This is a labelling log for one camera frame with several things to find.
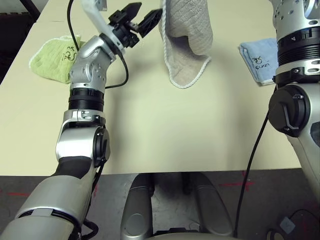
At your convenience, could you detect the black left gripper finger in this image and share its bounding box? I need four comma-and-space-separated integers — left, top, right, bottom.
137, 8, 163, 39
118, 2, 143, 20

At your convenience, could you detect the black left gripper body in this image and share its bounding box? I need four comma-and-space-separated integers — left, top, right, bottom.
108, 11, 141, 50

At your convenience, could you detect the beige towel with white trim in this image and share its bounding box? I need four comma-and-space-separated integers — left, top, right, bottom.
159, 0, 214, 90

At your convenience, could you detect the folded green towel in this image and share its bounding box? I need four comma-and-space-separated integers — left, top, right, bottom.
29, 34, 87, 85

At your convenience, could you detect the folded blue towel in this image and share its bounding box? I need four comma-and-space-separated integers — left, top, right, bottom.
239, 37, 280, 86

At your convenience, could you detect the grey robot right leg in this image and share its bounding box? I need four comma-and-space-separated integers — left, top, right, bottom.
183, 171, 233, 237

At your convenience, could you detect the robot waist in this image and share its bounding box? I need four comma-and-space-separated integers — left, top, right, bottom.
149, 227, 226, 240

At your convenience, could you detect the small grey-blue floor device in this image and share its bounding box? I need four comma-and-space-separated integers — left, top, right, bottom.
279, 216, 296, 233

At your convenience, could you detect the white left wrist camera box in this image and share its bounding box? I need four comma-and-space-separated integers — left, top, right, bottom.
81, 0, 125, 57

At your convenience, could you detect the black left camera cable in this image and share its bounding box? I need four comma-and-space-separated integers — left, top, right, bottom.
67, 0, 130, 90

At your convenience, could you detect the black metal frame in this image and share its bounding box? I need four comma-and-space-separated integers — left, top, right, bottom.
19, 0, 41, 22

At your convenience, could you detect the black floor cable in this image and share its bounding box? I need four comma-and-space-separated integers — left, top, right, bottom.
266, 208, 320, 240

